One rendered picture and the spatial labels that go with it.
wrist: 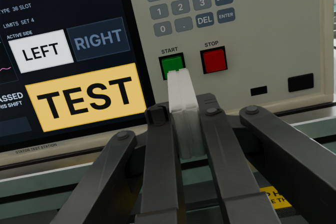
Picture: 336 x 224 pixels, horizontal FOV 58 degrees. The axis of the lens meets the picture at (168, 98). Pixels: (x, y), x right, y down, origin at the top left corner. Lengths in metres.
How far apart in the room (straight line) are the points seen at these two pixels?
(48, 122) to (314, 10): 0.27
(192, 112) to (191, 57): 0.13
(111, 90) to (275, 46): 0.16
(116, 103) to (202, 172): 0.11
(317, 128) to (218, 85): 0.10
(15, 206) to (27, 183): 0.03
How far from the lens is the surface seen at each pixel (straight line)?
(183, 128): 0.16
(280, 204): 0.29
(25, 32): 0.30
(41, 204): 0.34
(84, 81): 0.29
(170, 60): 0.27
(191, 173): 0.30
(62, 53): 0.29
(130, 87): 0.29
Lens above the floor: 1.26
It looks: 22 degrees down
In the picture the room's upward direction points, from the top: 12 degrees counter-clockwise
